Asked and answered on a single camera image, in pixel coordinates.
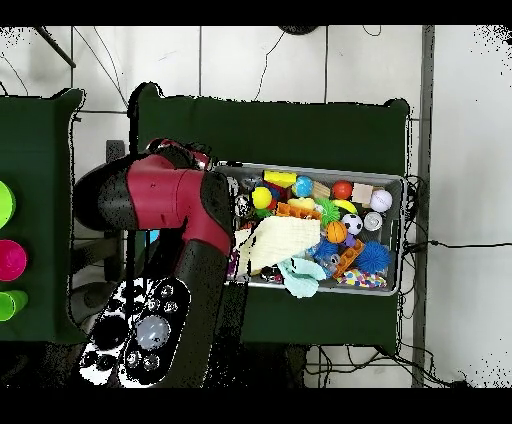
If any cream knitted cloth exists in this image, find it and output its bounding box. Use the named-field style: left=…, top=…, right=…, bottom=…
left=235, top=215, right=322, bottom=277

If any dark green table cloth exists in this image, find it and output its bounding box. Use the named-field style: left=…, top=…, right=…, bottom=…
left=125, top=82, right=411, bottom=355
left=0, top=88, right=90, bottom=346

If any yellow smooth ball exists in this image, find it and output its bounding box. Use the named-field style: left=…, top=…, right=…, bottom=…
left=250, top=186, right=274, bottom=210

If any black upright panel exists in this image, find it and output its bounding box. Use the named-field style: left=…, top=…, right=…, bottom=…
left=104, top=139, right=126, bottom=283

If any green spiky ball with eyes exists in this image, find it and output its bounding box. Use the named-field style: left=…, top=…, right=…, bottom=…
left=315, top=197, right=342, bottom=226

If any orange red ball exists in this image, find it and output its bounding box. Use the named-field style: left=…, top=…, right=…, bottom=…
left=331, top=180, right=354, bottom=201

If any small orange basketball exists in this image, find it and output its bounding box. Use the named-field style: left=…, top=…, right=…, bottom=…
left=325, top=220, right=349, bottom=244

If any light blue cloth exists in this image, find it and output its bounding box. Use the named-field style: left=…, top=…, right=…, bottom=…
left=277, top=256, right=327, bottom=299

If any black round object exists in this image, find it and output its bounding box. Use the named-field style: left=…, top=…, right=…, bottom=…
left=277, top=25, right=320, bottom=36

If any small soccer ball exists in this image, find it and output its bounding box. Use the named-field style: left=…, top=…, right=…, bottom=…
left=340, top=212, right=364, bottom=236

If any small white baseball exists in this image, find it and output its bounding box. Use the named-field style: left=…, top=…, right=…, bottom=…
left=369, top=188, right=394, bottom=213

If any black pole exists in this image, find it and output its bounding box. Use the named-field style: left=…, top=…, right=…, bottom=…
left=33, top=25, right=77, bottom=69

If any grey stand foot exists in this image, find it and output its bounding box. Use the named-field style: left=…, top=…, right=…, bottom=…
left=68, top=281, right=117, bottom=323

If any blue spiky ball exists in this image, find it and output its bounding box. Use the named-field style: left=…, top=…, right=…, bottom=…
left=354, top=240, right=391, bottom=275

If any neon green plastic cup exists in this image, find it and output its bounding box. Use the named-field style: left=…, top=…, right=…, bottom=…
left=0, top=289, right=30, bottom=322
left=0, top=180, right=17, bottom=230

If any pink plastic cup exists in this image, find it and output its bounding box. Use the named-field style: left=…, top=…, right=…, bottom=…
left=0, top=238, right=29, bottom=282

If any shallow wire mesh bin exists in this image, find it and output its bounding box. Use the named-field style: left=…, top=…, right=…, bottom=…
left=215, top=160, right=406, bottom=297

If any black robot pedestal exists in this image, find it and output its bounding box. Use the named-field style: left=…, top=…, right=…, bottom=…
left=243, top=343, right=307, bottom=388

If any black floor cable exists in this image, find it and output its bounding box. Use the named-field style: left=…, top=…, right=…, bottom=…
left=401, top=239, right=512, bottom=250

